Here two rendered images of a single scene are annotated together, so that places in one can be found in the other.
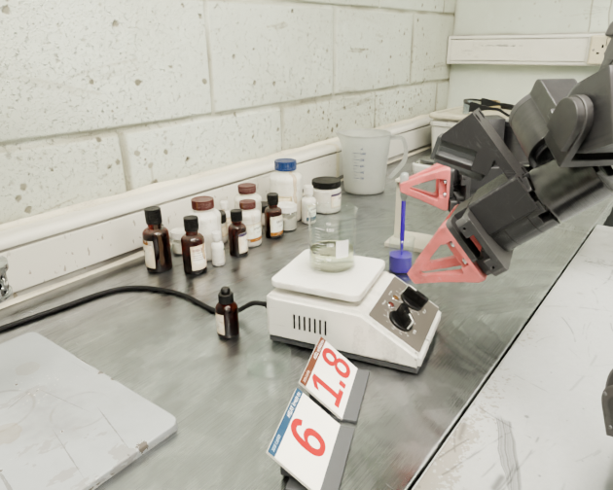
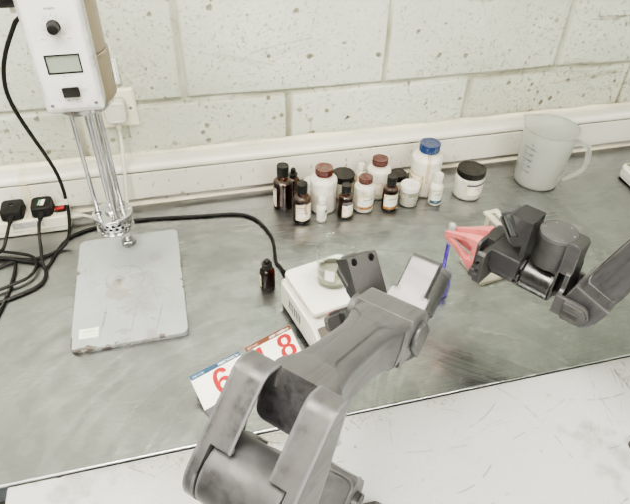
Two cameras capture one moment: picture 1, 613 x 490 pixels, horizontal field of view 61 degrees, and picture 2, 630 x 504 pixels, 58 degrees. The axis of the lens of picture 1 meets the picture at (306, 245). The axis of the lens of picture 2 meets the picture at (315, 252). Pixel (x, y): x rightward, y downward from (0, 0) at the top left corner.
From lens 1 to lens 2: 0.60 m
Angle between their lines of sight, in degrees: 37
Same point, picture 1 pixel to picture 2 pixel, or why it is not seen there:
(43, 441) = (129, 307)
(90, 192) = (255, 133)
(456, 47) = not seen: outside the picture
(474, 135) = (347, 273)
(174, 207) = (318, 158)
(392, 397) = not seen: hidden behind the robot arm
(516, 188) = not seen: hidden behind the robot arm
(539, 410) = (367, 449)
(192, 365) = (228, 298)
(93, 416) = (157, 305)
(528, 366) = (408, 420)
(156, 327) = (236, 258)
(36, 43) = (228, 29)
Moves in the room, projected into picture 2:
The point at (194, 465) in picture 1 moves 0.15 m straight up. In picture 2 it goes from (175, 359) to (162, 297)
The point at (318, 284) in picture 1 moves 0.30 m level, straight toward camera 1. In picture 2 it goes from (305, 291) to (166, 404)
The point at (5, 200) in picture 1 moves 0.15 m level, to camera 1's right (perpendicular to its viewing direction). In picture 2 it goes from (194, 132) to (243, 155)
